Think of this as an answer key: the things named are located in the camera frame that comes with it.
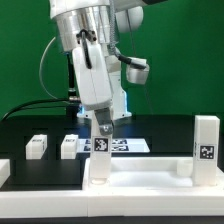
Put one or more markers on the white desk tabletop tray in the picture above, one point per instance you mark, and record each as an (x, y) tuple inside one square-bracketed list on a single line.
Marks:
[(151, 176)]

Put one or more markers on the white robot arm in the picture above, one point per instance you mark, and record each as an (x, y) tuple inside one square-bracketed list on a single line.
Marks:
[(87, 30)]

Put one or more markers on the white left fence piece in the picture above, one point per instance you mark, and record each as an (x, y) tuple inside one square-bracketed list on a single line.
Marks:
[(4, 171)]

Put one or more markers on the white front fence wall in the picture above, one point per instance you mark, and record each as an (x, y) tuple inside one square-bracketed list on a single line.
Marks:
[(45, 204)]

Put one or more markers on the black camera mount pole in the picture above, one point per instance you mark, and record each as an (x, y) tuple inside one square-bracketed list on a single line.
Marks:
[(73, 107)]

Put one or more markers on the AprilTag marker sheet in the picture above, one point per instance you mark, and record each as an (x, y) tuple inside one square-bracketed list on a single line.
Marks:
[(127, 145)]

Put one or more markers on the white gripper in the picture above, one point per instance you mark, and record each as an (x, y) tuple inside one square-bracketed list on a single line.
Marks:
[(94, 85)]

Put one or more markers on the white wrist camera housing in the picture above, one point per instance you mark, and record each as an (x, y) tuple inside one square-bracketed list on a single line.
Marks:
[(137, 71)]

